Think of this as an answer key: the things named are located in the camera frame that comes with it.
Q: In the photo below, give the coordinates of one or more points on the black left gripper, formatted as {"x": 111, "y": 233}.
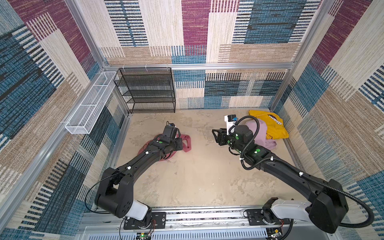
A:
{"x": 178, "y": 141}

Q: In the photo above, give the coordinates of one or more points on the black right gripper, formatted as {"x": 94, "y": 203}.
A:
{"x": 221, "y": 134}

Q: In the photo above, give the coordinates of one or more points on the magenta cloth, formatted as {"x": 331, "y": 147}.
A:
{"x": 187, "y": 146}

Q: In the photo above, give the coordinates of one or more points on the light pink cloth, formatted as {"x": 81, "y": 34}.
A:
{"x": 261, "y": 138}

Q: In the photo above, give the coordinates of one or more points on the yellow cloth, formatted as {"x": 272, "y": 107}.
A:
{"x": 275, "y": 124}

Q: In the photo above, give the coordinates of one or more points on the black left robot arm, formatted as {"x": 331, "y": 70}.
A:
{"x": 116, "y": 189}

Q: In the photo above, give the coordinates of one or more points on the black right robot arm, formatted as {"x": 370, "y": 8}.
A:
{"x": 328, "y": 206}

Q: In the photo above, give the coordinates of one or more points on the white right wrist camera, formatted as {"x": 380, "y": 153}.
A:
{"x": 230, "y": 122}

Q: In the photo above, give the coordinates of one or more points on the black wire shelf rack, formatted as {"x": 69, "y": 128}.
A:
{"x": 147, "y": 90}

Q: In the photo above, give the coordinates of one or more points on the aluminium front rail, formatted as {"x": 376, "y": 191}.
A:
{"x": 191, "y": 218}

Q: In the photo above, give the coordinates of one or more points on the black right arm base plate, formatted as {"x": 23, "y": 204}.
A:
{"x": 258, "y": 217}

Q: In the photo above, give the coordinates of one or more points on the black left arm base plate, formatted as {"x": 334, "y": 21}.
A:
{"x": 157, "y": 220}

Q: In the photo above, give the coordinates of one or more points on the white mesh wall basket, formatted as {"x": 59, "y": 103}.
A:
{"x": 87, "y": 113}

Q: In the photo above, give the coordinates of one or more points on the white slotted cable duct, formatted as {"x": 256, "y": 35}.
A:
{"x": 229, "y": 234}

